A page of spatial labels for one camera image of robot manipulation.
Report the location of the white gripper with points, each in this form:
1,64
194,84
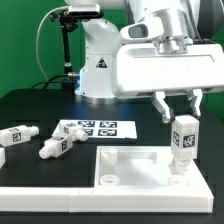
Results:
140,71

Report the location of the white square tabletop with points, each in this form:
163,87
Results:
142,166

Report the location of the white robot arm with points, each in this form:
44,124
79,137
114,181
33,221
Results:
183,23

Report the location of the white L-shaped fence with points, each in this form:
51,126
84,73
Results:
174,198

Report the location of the paper sheet with markers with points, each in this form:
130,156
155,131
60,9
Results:
103,128

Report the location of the white block at left edge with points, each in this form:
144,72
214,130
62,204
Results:
2,157

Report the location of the black camera on stand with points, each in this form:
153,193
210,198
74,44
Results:
68,21

